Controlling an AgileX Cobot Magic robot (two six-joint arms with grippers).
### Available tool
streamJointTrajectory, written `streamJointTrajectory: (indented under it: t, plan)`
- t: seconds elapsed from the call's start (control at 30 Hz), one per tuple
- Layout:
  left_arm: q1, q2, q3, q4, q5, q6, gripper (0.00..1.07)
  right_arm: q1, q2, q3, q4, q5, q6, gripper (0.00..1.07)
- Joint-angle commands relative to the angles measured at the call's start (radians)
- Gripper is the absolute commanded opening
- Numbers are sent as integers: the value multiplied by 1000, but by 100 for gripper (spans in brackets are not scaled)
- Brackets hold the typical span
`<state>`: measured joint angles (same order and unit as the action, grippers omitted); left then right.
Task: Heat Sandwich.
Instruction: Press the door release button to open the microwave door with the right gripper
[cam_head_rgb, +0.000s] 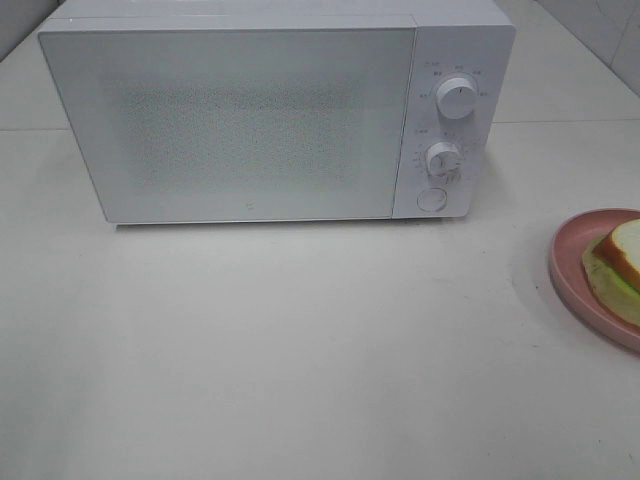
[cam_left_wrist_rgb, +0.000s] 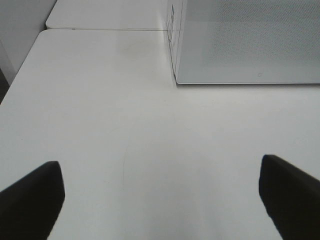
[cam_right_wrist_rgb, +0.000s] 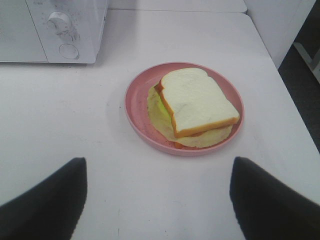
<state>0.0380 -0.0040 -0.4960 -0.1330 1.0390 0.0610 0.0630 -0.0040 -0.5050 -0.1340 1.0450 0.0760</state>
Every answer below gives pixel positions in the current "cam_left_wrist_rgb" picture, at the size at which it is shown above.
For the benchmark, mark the white microwave door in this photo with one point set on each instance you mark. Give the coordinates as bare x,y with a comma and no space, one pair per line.
248,42

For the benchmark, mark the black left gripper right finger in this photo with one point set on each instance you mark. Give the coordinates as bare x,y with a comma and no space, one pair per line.
291,198

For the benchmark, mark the white microwave oven body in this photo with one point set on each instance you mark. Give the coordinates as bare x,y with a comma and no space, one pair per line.
172,14

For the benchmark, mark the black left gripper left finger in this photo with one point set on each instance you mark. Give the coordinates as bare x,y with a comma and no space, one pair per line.
29,208

